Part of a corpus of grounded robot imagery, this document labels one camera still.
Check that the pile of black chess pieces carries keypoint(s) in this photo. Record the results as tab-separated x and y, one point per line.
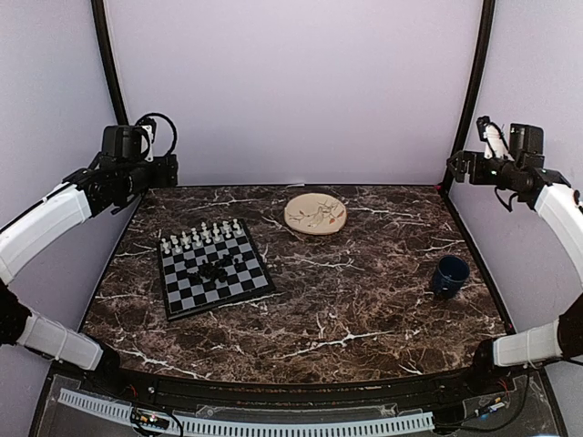
211	271

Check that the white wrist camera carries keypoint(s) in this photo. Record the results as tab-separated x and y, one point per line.
147	128
490	133

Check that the row of white chess pieces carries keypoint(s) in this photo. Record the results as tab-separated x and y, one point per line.
216	237

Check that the dark blue mug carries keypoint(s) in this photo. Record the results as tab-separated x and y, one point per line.
450	275

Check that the beige bird painted plate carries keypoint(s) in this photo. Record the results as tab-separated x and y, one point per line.
315	214

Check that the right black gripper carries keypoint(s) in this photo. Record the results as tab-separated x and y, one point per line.
477	177

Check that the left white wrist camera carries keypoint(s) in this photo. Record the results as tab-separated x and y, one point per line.
147	128

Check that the white slotted cable duct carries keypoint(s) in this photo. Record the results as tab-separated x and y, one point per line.
218	421

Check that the black white chess board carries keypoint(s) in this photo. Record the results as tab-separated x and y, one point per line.
249	279

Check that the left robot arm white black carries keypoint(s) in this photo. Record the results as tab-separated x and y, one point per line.
123	170

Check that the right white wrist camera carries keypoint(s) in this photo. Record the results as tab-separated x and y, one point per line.
490	133

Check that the left black frame post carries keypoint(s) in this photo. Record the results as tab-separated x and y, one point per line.
108	62

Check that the black frame post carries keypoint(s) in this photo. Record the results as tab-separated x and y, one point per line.
476	74
108	62

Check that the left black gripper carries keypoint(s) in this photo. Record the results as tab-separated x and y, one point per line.
166	172

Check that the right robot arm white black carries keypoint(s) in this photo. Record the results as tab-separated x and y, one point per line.
517	164

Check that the right black frame post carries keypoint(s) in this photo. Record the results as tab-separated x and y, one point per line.
476	74

